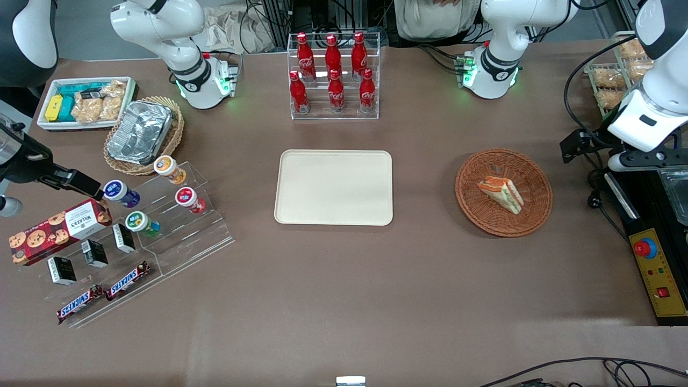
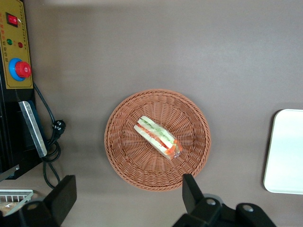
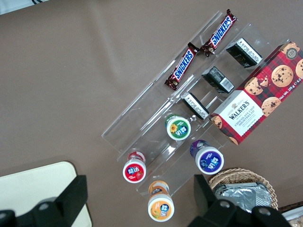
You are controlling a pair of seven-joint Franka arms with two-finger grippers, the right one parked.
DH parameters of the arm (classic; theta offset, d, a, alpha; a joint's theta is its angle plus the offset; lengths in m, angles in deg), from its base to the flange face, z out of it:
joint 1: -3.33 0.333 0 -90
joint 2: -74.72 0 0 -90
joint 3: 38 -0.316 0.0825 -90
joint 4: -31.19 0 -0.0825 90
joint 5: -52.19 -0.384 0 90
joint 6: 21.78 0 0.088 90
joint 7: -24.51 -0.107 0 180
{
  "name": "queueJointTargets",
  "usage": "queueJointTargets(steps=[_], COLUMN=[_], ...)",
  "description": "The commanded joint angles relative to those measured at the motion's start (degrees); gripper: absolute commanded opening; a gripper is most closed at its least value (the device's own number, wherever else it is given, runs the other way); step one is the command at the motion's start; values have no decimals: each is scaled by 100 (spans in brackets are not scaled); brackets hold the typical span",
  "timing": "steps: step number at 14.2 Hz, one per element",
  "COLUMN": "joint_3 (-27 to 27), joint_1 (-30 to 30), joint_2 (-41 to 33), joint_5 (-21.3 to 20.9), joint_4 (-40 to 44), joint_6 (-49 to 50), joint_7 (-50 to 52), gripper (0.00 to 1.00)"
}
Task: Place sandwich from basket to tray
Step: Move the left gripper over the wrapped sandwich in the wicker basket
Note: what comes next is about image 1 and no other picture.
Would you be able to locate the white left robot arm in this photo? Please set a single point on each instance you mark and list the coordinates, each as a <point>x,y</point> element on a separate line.
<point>505,32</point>

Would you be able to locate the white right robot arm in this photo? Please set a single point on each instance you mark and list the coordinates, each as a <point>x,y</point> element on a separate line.
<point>161,27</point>

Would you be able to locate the orange lid yogurt cup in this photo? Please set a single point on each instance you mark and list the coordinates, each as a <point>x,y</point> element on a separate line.
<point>167,167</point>

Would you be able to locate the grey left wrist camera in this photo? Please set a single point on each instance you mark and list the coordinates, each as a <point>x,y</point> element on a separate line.
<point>645,160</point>

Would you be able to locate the teal small box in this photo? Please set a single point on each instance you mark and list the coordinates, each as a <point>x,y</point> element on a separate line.
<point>68,107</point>

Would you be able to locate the red cola bottle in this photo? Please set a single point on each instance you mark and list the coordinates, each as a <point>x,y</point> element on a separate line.
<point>299,94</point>
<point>336,94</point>
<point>305,59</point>
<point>333,54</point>
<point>359,54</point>
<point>367,92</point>

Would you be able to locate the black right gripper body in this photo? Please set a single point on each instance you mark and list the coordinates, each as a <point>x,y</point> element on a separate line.
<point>26,162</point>

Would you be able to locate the white plastic bin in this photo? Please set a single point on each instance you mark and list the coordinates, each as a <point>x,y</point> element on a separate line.
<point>45,126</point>

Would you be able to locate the clear acrylic stepped stand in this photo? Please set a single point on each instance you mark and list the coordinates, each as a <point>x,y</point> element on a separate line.
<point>188,242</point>
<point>107,312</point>

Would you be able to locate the triangular sandwich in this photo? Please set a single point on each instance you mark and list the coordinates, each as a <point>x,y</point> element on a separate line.
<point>502,193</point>

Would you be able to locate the clear acrylic bottle rack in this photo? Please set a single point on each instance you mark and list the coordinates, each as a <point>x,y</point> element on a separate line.
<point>322,115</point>

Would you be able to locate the round brown wicker basket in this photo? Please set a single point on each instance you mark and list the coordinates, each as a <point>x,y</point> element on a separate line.
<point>484,215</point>

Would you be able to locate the yellow control panel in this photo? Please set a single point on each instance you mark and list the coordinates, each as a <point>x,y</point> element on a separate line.
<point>661,279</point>

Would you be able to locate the blue lid yogurt cup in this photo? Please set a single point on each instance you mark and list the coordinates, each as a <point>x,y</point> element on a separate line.
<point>118,192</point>

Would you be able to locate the yellow small box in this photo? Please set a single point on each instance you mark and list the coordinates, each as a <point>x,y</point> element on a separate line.
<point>54,107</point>

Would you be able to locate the green lid yogurt cup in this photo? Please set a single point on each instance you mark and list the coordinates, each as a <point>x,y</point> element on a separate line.
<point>140,222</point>

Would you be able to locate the black appliance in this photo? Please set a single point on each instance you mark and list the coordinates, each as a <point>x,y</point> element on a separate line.
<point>645,209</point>

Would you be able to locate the small black carton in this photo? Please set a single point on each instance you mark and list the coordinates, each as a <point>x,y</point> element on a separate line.
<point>62,270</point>
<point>94,253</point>
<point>123,237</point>

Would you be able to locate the teal long box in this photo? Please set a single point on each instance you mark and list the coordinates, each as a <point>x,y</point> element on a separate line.
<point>75,87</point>

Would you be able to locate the aluminium frame post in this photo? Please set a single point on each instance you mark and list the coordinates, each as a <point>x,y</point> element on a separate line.
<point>279,21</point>

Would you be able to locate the beige cloth bag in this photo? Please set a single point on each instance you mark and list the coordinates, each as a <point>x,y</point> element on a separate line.
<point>226,32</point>

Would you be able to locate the red cookie box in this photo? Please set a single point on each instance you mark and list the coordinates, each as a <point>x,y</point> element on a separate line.
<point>59,231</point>

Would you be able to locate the golden snack bag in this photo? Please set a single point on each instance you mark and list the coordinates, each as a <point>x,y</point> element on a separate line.
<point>87,110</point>
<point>110,107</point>
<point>115,87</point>

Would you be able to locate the aluminium foil container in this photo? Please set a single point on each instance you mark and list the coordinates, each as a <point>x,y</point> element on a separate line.
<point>140,131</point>

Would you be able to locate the oval light wicker basket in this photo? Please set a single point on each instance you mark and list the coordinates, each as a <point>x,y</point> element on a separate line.
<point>174,134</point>

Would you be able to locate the red emergency stop button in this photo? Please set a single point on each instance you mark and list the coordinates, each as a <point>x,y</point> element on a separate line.
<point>644,248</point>

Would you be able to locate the packaged fried bread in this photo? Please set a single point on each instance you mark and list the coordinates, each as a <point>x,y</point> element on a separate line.
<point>639,70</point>
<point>608,99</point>
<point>607,78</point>
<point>631,48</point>

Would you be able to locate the Snickers chocolate bar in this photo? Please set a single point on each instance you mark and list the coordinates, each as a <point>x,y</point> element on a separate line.
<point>80,303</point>
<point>128,280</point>

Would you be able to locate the red lid yogurt cup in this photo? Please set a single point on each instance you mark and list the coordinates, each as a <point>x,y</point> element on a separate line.
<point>188,199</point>

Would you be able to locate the cream plastic tray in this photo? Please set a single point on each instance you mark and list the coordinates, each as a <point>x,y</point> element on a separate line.
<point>333,188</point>

